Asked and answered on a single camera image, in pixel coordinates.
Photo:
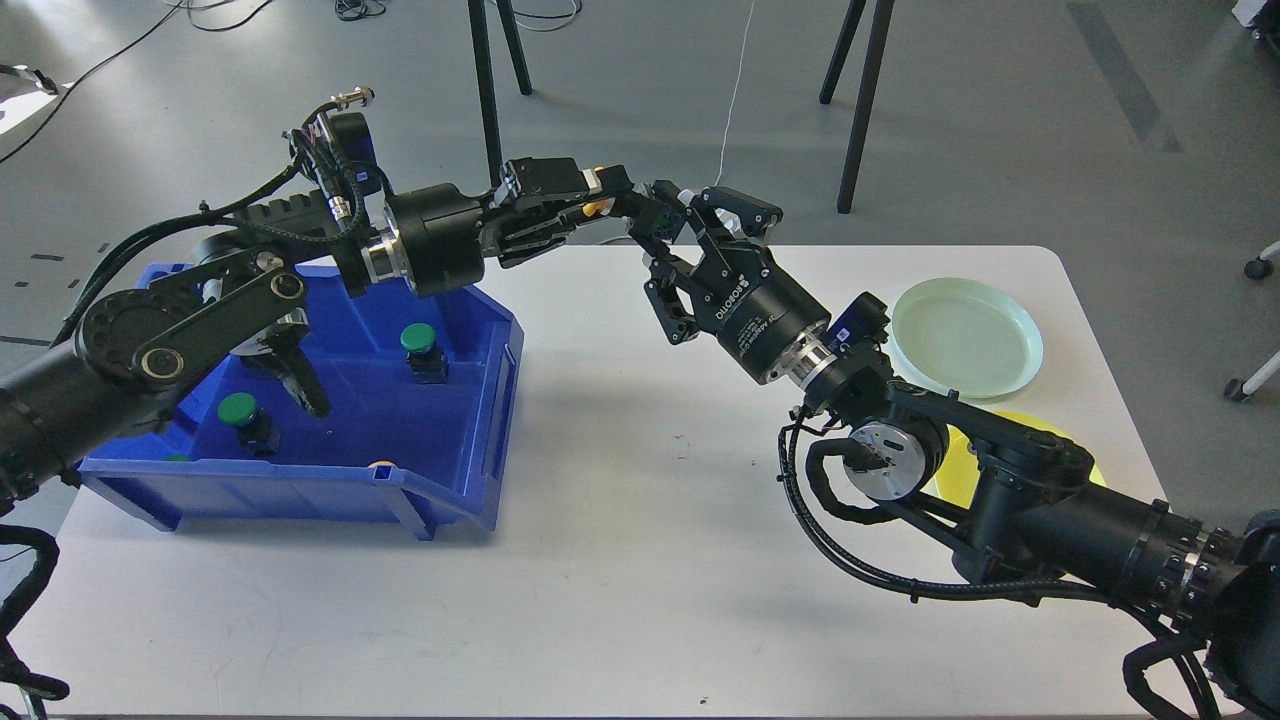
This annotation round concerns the green push button back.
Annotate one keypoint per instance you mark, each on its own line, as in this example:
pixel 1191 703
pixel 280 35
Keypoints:
pixel 427 361

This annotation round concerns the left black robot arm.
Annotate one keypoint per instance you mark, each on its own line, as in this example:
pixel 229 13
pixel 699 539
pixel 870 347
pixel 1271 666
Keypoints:
pixel 167 305

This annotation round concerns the yellow push button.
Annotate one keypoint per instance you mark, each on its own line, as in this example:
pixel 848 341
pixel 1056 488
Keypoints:
pixel 655 213

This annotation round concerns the yellow plate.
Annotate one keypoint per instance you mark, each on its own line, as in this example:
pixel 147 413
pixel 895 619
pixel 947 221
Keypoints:
pixel 956 480

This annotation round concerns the black tripod legs right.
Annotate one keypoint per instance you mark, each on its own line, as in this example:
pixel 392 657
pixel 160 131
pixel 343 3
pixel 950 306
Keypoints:
pixel 879 31

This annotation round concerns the light green plate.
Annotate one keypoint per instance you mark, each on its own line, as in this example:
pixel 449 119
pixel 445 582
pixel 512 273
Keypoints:
pixel 955 333

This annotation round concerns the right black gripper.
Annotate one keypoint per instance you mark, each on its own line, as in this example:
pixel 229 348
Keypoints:
pixel 753 307

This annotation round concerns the blue plastic bin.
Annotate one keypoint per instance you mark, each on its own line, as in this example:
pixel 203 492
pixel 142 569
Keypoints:
pixel 449 441

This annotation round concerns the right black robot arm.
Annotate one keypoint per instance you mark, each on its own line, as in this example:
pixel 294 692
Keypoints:
pixel 921 494

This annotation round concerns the green push button front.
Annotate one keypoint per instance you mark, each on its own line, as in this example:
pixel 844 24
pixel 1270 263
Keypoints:
pixel 255 431

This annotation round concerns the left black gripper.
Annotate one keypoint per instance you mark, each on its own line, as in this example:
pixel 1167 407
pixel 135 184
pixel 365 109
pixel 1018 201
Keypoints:
pixel 438 226

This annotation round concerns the green push button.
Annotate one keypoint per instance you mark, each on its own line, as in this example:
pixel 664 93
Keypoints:
pixel 427 361
pixel 255 431

